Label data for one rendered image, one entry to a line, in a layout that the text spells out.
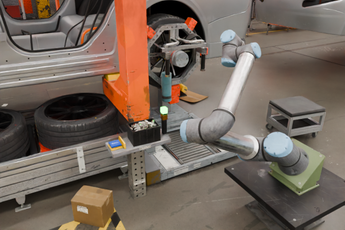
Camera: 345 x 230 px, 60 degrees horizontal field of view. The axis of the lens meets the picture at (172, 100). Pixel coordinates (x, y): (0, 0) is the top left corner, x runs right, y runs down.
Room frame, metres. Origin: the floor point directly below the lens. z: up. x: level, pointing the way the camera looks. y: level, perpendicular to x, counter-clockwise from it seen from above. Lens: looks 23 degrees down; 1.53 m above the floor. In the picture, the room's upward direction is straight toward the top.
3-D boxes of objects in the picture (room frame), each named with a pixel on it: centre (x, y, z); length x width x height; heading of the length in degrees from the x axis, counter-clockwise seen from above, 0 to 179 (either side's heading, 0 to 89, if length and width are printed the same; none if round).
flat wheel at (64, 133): (2.25, 0.79, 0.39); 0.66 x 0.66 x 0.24
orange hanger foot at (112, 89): (2.33, 0.43, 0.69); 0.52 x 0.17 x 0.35; 28
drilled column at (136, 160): (1.79, 0.26, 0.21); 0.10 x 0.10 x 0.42; 28
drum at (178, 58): (2.54, -0.03, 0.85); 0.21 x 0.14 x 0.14; 28
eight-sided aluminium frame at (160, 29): (2.60, 0.00, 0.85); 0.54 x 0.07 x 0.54; 118
